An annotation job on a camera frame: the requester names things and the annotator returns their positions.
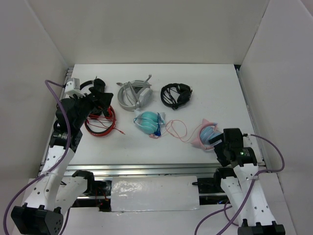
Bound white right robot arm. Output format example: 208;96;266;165
213;128;286;235

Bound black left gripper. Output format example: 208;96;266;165
69;87;113;128

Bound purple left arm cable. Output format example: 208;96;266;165
3;80;75;235

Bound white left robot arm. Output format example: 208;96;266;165
10;88;113;235

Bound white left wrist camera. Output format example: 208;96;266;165
65;78;85;97

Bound grey gaming headset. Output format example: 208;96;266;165
117;74;153;111

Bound small black headphones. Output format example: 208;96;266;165
160;83;192;110

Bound aluminium rail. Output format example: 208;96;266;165
234;65;272;168
36;67;74;176
64;164;221;179

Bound silver foil cover plate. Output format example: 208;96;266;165
111;176;200;212

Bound teal cat-ear headphones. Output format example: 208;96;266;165
133;110;166;138

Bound aluminium left side rail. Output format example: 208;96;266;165
36;67;74;176

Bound aluminium front rail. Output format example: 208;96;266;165
64;164;221;179

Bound pink and blue cat-ear headphones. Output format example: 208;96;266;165
149;118;224;151

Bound red and black headphones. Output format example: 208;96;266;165
84;106;125;137

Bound aluminium right side rail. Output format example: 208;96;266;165
234;65;272;168

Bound black on-ear headphones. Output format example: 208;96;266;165
80;77;106;94

